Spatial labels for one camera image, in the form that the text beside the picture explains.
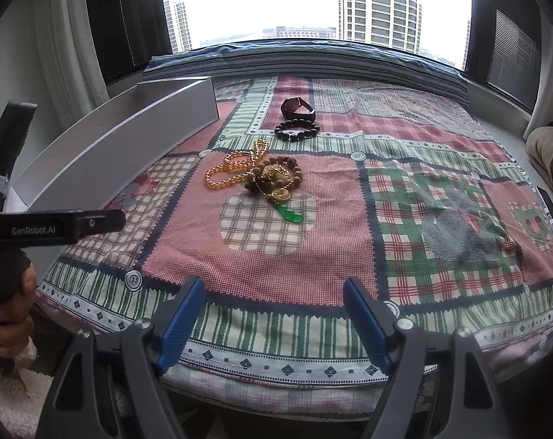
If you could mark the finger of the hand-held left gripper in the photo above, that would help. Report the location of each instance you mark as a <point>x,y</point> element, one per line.
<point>102,223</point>

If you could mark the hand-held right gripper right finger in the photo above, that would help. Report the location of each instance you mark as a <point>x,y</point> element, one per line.
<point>368,324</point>

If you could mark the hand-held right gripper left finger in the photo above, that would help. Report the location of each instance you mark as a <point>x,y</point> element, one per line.
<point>180,324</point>

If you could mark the long white cardboard box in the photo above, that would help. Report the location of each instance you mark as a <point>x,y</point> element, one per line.
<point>121,141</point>

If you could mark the dark red bangle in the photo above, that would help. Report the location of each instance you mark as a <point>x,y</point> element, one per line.
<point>288,112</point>

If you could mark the person's left hand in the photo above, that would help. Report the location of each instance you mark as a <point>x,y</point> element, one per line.
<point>11,329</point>

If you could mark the patchwork plaid blanket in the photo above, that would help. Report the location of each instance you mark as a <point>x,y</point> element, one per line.
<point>331,247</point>

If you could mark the white fluffy cloth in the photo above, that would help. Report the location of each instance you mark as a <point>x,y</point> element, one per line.
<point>11,402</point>

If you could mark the slim apartment tower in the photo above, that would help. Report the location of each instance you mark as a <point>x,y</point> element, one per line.
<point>466,45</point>
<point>178,25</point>

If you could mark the blue striped folded bedding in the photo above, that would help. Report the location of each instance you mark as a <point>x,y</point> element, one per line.
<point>304,61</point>

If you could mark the tall high-rise tower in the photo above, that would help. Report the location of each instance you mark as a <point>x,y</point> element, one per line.
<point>379,4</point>

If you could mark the dark window frame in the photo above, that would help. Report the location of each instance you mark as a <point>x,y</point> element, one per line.
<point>505,41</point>
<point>125,23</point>

